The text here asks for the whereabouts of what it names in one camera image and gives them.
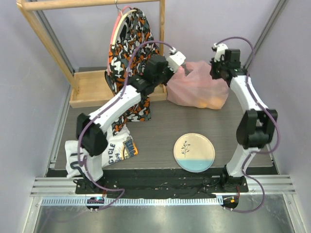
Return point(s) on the camouflage patterned shorts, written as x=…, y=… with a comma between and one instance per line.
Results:
x=136, y=31

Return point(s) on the pink plastic bag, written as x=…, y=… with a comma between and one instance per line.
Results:
x=186, y=90

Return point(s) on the pink clothes hanger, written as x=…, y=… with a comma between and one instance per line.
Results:
x=121, y=12

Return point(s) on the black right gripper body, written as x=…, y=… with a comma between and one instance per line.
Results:
x=214, y=71

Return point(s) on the slotted cable duct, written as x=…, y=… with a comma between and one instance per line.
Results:
x=93, y=201

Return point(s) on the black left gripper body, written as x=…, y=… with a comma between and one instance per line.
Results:
x=164, y=78

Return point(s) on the orange fake fruit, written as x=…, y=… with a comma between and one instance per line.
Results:
x=214, y=103

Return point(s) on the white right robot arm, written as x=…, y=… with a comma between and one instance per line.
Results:
x=257, y=126

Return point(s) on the wooden clothes rack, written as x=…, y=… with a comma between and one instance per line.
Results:
x=89, y=87

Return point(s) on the white printed t-shirt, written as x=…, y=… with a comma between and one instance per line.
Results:
x=120, y=147

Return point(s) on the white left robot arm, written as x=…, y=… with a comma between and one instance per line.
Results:
x=91, y=130

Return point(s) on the cream and blue plate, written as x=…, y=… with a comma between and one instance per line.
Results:
x=194, y=152

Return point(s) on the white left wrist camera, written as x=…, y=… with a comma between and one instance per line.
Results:
x=175, y=59

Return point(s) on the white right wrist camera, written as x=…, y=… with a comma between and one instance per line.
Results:
x=220, y=50

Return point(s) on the cream clothes hanger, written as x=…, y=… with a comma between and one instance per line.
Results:
x=121, y=24

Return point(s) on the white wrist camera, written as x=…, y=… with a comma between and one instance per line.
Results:
x=175, y=59
x=220, y=50

